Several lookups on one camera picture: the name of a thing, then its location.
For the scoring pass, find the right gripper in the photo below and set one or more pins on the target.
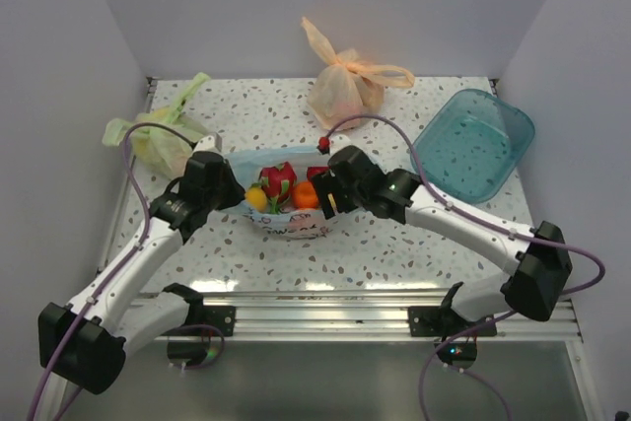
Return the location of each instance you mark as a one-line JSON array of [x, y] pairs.
[[326, 183]]

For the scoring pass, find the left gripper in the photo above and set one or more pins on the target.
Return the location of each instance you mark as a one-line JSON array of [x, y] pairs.
[[237, 192]]

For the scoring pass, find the blue plastic bag with fruit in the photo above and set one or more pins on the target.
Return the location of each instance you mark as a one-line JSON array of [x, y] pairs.
[[288, 222]]

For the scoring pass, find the orange tangerine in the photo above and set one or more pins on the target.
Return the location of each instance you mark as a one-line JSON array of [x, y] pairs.
[[304, 196]]

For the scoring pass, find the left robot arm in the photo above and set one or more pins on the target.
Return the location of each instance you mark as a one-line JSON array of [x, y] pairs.
[[88, 340]]

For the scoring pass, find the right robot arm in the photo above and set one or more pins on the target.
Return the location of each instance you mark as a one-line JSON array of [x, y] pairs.
[[534, 263]]

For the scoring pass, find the green plastic bag with fruit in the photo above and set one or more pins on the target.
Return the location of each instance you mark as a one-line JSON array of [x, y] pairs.
[[158, 149]]

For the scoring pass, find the red dragon fruit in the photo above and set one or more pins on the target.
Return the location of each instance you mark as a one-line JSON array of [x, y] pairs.
[[277, 183]]

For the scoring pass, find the orange plastic bag with fruit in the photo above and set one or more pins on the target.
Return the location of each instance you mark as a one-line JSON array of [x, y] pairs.
[[349, 84]]

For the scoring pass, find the red apple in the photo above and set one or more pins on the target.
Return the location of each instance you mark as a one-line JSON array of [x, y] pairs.
[[314, 171]]

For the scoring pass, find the yellow mango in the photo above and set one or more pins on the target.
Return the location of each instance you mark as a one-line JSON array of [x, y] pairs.
[[256, 198]]

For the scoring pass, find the teal transparent plastic basin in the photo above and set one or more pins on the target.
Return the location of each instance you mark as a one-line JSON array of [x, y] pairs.
[[473, 144]]

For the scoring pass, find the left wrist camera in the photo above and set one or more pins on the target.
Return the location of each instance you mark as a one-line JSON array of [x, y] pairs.
[[209, 143]]

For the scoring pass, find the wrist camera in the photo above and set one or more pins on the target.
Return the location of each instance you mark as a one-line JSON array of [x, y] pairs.
[[209, 143], [329, 145]]

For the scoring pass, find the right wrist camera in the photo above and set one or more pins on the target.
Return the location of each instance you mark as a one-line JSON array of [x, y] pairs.
[[329, 145]]

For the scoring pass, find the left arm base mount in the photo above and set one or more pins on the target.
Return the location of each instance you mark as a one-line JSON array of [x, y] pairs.
[[212, 315]]

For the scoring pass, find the aluminium front rail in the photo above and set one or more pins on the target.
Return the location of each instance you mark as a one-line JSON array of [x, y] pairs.
[[348, 316]]

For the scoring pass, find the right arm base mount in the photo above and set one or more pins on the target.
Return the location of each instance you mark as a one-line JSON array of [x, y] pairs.
[[439, 321]]

